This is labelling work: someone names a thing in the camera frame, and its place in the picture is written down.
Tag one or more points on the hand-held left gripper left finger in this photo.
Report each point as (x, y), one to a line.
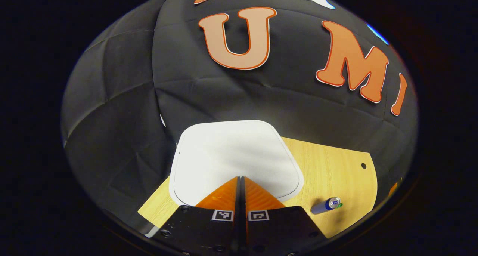
(209, 233)

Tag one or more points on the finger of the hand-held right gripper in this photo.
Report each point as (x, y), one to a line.
(394, 188)

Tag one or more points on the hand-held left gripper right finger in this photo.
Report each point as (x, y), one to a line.
(276, 233)

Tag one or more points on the blue silver pop can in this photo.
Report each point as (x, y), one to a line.
(323, 206)

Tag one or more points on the white desktop garbage bin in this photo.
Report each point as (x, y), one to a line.
(231, 155)

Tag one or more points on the black backdrop cloth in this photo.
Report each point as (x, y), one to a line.
(224, 95)

